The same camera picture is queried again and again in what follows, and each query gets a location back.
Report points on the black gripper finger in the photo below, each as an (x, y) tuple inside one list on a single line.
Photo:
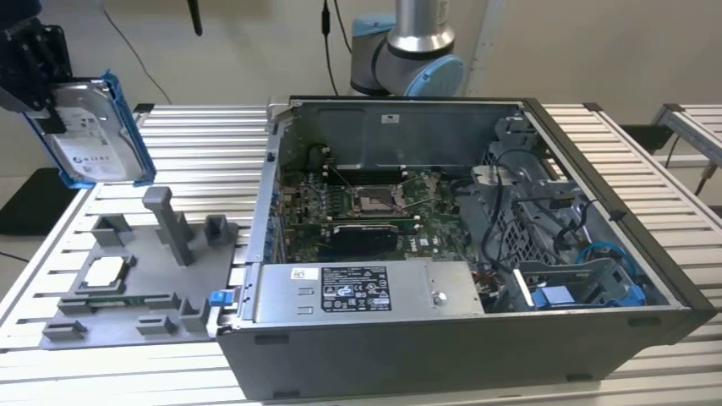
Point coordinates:
[(50, 120)]

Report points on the hard disk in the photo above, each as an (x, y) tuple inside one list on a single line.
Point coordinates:
[(97, 144)]

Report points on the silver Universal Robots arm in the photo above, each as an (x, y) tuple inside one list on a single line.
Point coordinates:
[(421, 38)]

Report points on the blue disk carrier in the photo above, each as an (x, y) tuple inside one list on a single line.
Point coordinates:
[(556, 296)]

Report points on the grey disk bay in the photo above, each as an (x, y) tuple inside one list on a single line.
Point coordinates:
[(599, 275)]

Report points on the black floor mat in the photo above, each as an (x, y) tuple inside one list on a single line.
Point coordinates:
[(29, 203)]

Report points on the black hanging antenna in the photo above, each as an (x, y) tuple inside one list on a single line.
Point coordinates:
[(196, 21)]

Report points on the silver CPU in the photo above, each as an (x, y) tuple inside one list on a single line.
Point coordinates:
[(105, 275)]

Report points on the grey parts rack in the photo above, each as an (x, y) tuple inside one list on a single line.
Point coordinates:
[(153, 275)]

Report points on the blue case latch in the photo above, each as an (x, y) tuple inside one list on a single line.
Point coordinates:
[(221, 297)]

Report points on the thin metal locking lever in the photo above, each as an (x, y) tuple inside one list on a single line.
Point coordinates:
[(342, 176)]

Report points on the black RAM slot block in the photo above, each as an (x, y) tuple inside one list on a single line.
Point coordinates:
[(366, 174)]

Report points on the silver power supply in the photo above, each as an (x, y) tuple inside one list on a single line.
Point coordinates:
[(282, 296)]

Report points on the CPU socket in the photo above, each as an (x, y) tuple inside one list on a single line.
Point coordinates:
[(374, 202)]

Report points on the black graphics card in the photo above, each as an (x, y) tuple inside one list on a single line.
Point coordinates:
[(364, 242)]

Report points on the green motherboard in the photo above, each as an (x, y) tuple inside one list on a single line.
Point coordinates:
[(447, 237)]

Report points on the dark grey PC case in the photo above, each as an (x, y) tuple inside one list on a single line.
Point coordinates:
[(396, 359)]

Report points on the grey perforated drive cage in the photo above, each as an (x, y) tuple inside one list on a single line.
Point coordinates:
[(531, 220)]

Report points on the black box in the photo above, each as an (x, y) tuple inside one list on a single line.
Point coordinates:
[(649, 139)]

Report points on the metal slat side table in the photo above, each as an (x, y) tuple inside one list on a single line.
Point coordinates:
[(700, 122)]

